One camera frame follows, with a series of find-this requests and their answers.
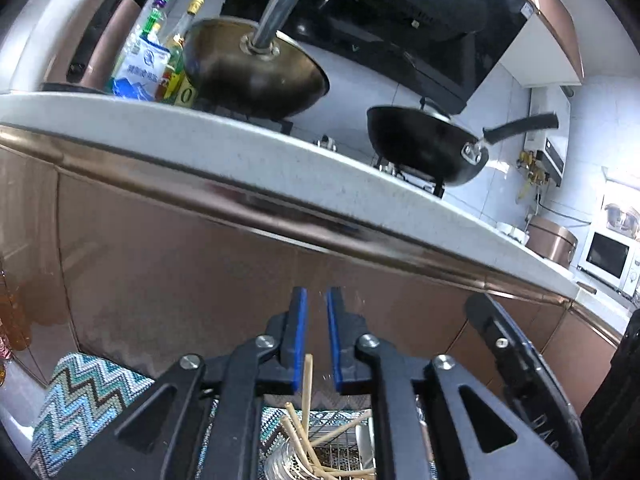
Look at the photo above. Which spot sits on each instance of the gas stove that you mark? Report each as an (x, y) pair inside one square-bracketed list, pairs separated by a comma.
[(277, 124)]

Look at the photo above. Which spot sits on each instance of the brown wall cabinet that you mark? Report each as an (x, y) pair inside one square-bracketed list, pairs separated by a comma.
[(555, 20)]

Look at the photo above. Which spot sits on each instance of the brown black kitchen appliance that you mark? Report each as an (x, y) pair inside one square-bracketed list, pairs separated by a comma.
[(107, 35)]

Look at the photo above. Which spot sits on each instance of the brass gas valve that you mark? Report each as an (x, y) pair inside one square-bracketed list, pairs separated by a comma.
[(532, 162)]

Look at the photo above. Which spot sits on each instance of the bamboo chopstick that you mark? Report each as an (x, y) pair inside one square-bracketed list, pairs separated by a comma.
[(295, 417), (290, 435), (306, 390), (345, 426), (350, 471)]

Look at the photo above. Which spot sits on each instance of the zigzag patterned knit mat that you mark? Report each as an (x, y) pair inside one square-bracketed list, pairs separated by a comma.
[(75, 400)]

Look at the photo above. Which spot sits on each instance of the brown rice cooker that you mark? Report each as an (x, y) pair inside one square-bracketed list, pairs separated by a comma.
[(550, 240)]

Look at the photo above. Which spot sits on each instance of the gold-capped oil bottle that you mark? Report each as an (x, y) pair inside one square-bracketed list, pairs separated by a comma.
[(182, 85)]

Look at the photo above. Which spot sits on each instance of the white water heater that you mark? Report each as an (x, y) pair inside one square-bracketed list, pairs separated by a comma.
[(547, 125)]

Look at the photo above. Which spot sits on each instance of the blue white salt bag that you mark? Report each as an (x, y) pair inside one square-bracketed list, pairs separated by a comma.
[(145, 65)]

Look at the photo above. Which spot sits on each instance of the white microwave oven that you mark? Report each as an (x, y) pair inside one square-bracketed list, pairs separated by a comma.
[(605, 255)]

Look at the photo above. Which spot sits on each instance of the green-capped clear bottle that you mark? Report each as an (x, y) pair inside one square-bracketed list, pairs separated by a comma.
[(156, 15)]

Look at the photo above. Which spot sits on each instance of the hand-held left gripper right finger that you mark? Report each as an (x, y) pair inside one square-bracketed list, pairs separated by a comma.
[(334, 340)]

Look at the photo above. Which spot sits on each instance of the white ceramic spoon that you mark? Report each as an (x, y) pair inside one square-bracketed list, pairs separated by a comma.
[(367, 440)]

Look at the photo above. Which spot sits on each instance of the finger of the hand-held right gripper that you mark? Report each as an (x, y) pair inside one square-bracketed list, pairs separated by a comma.
[(520, 375)]

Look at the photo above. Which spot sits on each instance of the black range hood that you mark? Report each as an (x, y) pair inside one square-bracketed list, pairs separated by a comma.
[(400, 10)]

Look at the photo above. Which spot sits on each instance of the brown kitchen cabinet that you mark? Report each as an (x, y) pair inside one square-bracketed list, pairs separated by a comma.
[(175, 260)]

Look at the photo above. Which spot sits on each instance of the white bowl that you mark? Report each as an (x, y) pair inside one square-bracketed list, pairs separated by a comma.
[(512, 232)]

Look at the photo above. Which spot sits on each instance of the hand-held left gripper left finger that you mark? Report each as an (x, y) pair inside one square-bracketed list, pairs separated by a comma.
[(301, 330)]

